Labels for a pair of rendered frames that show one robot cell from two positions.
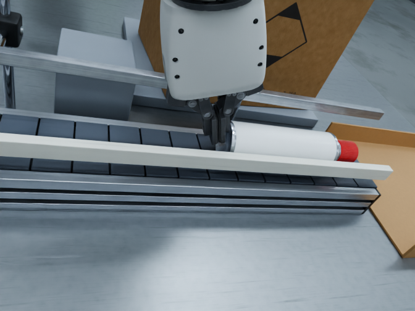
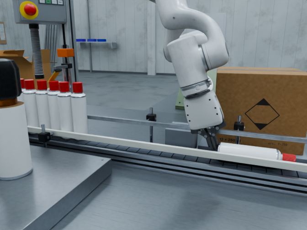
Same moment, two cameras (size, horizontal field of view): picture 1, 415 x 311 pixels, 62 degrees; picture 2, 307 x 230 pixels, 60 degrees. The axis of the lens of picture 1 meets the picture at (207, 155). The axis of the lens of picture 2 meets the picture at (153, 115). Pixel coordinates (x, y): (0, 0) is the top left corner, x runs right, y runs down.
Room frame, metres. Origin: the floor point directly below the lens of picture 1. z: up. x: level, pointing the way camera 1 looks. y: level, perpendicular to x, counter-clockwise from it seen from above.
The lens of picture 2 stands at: (-0.28, -0.43, 1.22)
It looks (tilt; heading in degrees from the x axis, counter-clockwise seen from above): 15 degrees down; 48
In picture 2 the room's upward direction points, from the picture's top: straight up
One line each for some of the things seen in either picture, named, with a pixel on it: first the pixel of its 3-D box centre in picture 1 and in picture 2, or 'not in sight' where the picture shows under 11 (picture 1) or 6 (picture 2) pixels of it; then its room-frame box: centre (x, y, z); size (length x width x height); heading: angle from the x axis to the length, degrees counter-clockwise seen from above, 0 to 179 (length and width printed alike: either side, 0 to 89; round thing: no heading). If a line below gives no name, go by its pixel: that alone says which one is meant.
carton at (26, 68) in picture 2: not in sight; (26, 69); (0.54, 2.34, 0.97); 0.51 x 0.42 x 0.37; 34
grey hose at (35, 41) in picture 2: not in sight; (36, 52); (0.09, 0.69, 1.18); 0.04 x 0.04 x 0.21
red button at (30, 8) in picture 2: not in sight; (29, 9); (0.05, 0.58, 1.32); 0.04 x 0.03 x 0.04; 173
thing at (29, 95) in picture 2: not in sight; (32, 107); (0.02, 0.60, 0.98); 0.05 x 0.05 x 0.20
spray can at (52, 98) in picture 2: not in sight; (56, 108); (0.08, 0.51, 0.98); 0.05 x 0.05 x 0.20
